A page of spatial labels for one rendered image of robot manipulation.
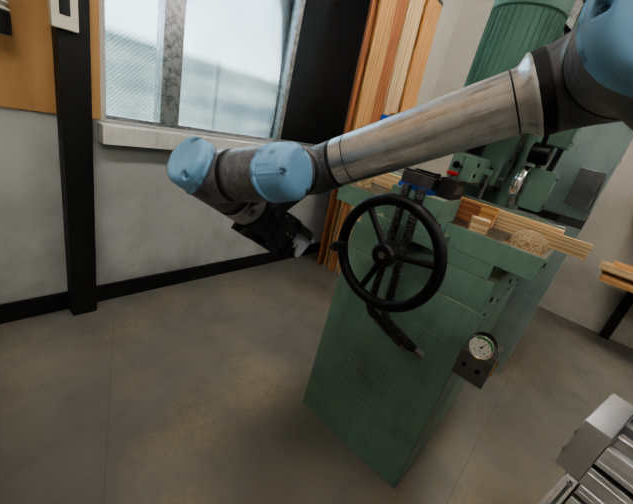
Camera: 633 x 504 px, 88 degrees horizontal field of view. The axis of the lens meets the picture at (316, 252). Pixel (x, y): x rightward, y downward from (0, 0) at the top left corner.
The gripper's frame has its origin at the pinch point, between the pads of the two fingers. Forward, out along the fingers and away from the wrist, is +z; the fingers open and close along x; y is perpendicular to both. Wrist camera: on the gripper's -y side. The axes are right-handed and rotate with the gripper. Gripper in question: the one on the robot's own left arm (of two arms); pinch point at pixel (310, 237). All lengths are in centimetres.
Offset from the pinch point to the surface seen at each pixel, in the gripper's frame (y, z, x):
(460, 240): -20.5, 26.4, 21.9
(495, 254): -20.6, 26.4, 30.7
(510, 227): -33, 37, 29
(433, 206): -22.1, 14.5, 15.5
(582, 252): -33, 37, 46
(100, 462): 88, 13, -32
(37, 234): 52, -2, -116
